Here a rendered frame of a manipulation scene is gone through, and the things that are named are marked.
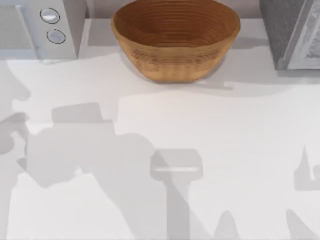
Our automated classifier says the brown woven basket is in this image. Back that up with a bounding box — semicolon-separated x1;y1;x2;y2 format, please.
110;0;241;84

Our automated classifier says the round microwave knob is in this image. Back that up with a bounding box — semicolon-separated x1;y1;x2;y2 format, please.
46;28;67;45
39;7;61;25

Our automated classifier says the pale microwave oven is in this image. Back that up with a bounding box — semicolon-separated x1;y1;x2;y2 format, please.
0;0;89;61

